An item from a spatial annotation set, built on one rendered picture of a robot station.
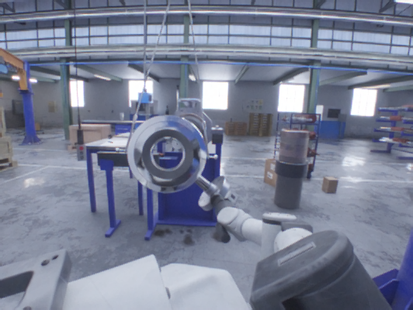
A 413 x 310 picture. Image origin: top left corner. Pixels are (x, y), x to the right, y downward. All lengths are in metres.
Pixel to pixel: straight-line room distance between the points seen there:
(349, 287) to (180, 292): 0.15
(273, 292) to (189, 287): 0.08
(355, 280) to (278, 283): 0.07
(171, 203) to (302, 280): 2.44
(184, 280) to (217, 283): 0.03
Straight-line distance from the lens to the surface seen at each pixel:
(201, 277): 0.21
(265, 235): 0.52
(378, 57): 10.43
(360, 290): 0.25
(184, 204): 2.60
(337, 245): 0.24
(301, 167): 2.98
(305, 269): 0.23
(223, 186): 1.01
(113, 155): 2.19
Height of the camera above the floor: 1.29
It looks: 11 degrees down
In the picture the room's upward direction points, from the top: 2 degrees clockwise
